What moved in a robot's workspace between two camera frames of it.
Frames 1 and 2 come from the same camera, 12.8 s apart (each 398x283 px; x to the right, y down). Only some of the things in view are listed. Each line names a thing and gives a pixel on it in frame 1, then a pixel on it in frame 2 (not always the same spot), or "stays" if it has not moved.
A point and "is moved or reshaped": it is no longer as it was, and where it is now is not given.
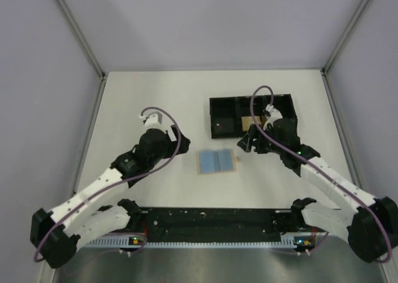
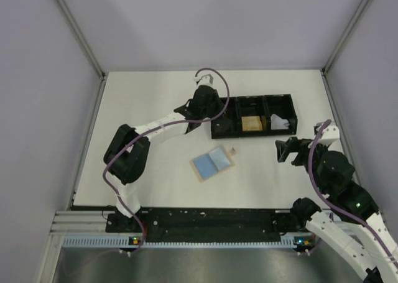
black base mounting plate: (214, 225) stays
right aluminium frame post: (344, 135) stays
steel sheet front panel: (331, 262) stays
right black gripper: (246, 142) to (292, 143)
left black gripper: (172, 144) to (219, 106)
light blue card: (212, 161) is moved or reshaped
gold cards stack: (247, 120) stays
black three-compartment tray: (226, 113) stays
